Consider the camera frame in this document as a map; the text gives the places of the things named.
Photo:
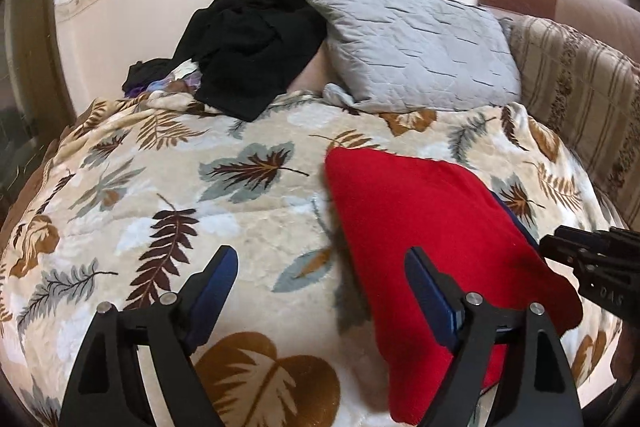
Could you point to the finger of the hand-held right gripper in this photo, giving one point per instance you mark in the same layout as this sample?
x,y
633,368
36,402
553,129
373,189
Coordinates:
x,y
590,243

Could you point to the striped brown sofa cover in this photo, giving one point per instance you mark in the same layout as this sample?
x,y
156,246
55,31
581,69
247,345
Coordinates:
x,y
575,82

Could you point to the grey quilted pillow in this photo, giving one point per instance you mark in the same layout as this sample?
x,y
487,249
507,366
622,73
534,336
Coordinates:
x,y
415,42

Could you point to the purple patterned cloth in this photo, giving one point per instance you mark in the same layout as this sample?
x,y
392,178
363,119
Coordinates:
x,y
170,84

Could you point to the wooden door with glass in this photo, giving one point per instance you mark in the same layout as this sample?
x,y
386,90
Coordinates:
x,y
25,82

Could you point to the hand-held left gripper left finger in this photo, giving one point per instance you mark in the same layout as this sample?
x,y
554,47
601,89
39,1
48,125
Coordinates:
x,y
210,302

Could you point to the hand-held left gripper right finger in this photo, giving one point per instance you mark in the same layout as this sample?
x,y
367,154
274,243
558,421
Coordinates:
x,y
434,302

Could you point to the small dark cloth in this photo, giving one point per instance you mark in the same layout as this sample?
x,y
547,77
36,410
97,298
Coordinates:
x,y
147,74

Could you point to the leaf print blanket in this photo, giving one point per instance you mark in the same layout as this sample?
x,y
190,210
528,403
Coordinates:
x,y
175,207

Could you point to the black garment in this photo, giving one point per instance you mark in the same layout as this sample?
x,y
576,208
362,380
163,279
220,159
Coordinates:
x,y
250,42

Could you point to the red and blue knit sweater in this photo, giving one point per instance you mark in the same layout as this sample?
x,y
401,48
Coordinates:
x,y
425,207

